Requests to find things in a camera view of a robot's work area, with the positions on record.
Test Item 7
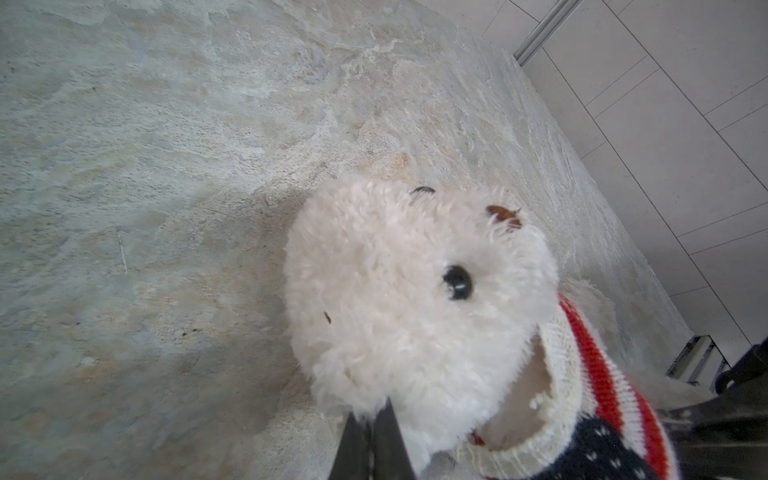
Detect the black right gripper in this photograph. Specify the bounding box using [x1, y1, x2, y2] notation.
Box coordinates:
[660, 342, 767, 479]

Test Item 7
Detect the aluminium corner post right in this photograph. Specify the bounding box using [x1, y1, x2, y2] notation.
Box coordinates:
[514, 0, 582, 68]

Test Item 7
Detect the white plush teddy bear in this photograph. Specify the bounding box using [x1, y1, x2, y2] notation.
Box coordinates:
[283, 175, 715, 480]

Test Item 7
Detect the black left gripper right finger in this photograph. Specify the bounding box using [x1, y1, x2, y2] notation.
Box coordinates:
[371, 400, 416, 480]

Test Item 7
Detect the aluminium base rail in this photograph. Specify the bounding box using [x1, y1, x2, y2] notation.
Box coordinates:
[666, 335, 730, 393]

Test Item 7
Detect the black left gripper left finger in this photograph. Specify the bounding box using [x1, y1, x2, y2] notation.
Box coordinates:
[328, 414, 372, 480]

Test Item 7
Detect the red white striped shirt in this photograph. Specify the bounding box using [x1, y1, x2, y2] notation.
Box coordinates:
[452, 296, 681, 479]

